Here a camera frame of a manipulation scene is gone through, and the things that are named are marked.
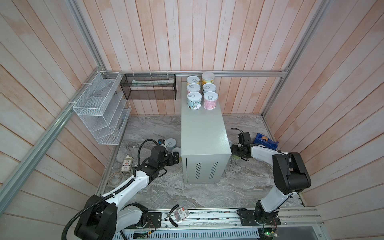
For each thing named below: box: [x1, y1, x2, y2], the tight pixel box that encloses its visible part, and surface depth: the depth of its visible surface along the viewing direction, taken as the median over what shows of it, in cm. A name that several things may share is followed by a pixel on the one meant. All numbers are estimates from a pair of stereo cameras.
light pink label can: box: [203, 91, 219, 111], surface depth 75 cm
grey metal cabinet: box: [181, 81, 232, 184], surface depth 74 cm
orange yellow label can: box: [201, 72, 216, 86], surface depth 83 cm
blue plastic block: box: [253, 132, 279, 150], surface depth 100 cm
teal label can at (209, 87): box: [202, 83, 217, 93], surface depth 80 cm
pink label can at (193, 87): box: [186, 83, 201, 94], surface depth 80 cm
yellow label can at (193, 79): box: [186, 75, 200, 86], surface depth 84 cm
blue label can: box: [187, 91, 203, 110], surface depth 75 cm
